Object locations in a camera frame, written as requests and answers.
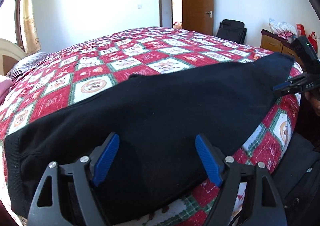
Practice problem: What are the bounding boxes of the black pants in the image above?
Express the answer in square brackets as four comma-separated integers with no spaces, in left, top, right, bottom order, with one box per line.
[4,53,294,225]

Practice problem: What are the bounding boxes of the person right hand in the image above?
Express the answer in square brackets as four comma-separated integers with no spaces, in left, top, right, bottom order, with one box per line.
[304,92,320,116]

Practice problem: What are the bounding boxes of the red plastic bag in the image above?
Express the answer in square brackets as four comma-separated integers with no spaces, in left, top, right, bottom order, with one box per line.
[308,31,318,53]

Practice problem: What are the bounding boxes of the white clothes pile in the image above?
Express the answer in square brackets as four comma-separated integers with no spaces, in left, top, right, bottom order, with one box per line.
[269,18,297,43]

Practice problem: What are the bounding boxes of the wooden bedside cabinet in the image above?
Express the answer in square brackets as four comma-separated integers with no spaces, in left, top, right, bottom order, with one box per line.
[260,29,304,69]

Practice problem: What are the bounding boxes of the black folding chair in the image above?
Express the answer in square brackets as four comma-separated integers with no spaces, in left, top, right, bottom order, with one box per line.
[216,19,247,44]

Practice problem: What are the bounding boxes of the dark jacket sleeve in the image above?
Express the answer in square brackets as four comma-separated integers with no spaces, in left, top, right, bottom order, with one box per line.
[272,95,319,225]

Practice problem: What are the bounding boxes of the brown wooden door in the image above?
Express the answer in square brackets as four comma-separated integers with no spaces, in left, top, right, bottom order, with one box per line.
[182,0,214,35]

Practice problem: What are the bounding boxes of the red patchwork bedspread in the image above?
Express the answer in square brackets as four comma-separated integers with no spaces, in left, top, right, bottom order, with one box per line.
[1,27,300,225]

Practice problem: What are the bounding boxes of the folded pink quilt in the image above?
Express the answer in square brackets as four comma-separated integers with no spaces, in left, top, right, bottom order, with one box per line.
[0,75,13,104]

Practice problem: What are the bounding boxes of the striped grey pillow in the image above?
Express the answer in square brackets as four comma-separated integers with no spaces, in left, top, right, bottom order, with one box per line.
[6,52,52,81]

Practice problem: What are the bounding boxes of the yellow right curtain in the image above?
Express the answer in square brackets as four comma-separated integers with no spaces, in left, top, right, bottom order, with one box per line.
[20,0,41,56]

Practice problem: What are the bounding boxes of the cream wooden headboard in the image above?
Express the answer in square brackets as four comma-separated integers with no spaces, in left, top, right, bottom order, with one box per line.
[0,38,26,76]

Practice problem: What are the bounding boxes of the brown framed window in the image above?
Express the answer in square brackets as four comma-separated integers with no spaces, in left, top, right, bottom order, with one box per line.
[1,0,23,48]

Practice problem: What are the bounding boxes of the silver door handle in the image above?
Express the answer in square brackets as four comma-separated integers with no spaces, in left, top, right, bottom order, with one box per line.
[205,11,213,18]

